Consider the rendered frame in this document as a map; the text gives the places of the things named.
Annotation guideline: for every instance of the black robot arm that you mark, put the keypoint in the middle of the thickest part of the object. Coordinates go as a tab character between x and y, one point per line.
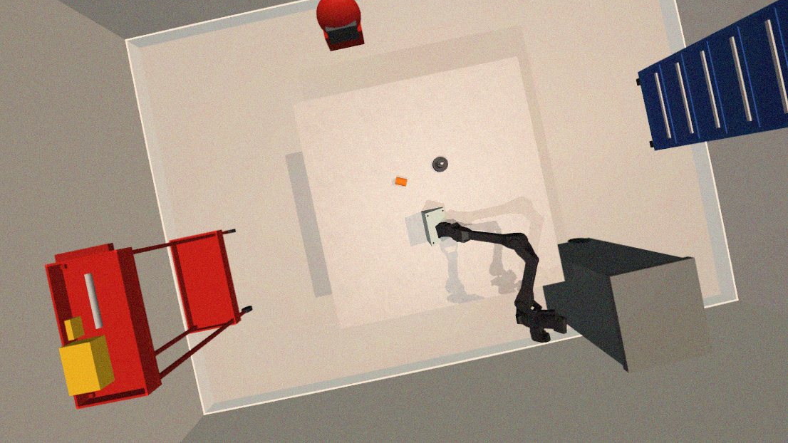
525	297

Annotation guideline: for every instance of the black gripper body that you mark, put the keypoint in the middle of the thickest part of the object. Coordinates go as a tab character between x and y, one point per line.
564	322

